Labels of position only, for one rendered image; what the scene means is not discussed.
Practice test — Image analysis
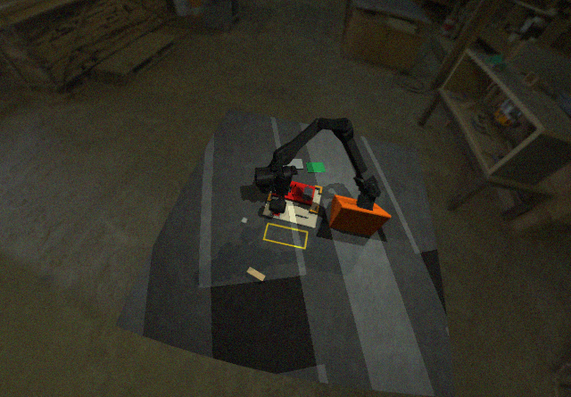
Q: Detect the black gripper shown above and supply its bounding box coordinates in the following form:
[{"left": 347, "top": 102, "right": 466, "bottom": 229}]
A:
[{"left": 269, "top": 178, "right": 292, "bottom": 213}]

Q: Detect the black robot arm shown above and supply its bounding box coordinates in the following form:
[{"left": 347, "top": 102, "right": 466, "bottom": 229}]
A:
[{"left": 255, "top": 117, "right": 381, "bottom": 211}]

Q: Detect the green flat rectangular patch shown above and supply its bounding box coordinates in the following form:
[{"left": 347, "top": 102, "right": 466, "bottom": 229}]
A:
[{"left": 306, "top": 162, "right": 326, "bottom": 173}]

